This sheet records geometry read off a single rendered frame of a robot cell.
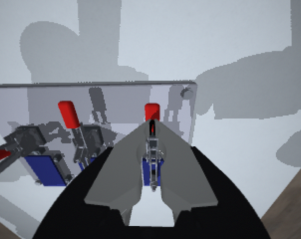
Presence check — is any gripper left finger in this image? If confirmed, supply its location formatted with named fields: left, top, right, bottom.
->
left=32, top=119, right=152, bottom=239

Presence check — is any grey fixture plate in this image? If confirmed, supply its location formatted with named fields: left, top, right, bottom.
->
left=0, top=82, right=197, bottom=185

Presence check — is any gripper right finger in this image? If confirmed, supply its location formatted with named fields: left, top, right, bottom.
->
left=152, top=119, right=271, bottom=239

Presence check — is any grey toggle clamp with red handle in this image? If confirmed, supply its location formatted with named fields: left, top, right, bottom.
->
left=0, top=126, right=47, bottom=173
left=145, top=103, right=161, bottom=192
left=58, top=101, right=104, bottom=169

